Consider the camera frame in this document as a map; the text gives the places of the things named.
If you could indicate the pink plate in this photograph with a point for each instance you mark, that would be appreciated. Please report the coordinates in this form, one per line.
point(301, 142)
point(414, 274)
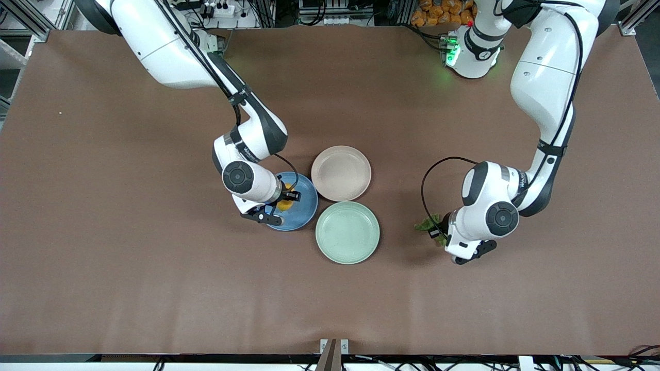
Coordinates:
point(341, 173)

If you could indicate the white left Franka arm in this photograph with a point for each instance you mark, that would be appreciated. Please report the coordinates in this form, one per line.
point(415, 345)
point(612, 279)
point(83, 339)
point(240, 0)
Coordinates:
point(541, 77)

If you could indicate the light green plate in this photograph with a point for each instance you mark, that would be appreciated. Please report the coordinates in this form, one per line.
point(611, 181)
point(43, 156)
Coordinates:
point(347, 233)

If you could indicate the brown table mat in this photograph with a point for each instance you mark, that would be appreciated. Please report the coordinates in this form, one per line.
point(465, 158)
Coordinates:
point(330, 299)

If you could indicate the white power strip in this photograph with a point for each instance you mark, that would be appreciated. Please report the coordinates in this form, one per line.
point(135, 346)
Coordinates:
point(219, 9)

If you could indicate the yellow lemon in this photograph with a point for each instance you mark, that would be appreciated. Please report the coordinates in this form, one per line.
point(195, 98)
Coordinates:
point(284, 205)

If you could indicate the green lettuce leaf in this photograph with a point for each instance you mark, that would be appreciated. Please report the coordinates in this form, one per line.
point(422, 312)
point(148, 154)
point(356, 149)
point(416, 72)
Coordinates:
point(425, 224)

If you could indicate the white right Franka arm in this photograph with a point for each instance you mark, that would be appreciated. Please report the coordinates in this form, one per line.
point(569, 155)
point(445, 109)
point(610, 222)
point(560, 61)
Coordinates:
point(170, 51)

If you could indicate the bag of oranges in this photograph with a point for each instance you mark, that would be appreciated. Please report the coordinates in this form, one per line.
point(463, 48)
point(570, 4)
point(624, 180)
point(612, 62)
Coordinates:
point(441, 13)

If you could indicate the blue plate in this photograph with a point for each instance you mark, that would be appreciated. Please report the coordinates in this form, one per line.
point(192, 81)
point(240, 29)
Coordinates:
point(307, 206)

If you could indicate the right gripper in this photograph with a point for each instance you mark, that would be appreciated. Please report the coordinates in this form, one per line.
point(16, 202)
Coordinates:
point(287, 195)

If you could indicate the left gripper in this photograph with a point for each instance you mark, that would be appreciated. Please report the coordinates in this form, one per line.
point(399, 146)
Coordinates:
point(442, 229)

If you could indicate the aluminium frame profile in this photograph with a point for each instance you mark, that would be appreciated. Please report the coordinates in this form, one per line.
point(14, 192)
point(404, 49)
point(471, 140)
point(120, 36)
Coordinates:
point(36, 26)
point(637, 20)

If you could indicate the metal camera bracket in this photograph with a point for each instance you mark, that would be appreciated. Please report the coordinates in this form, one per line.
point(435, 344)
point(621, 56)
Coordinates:
point(334, 353)

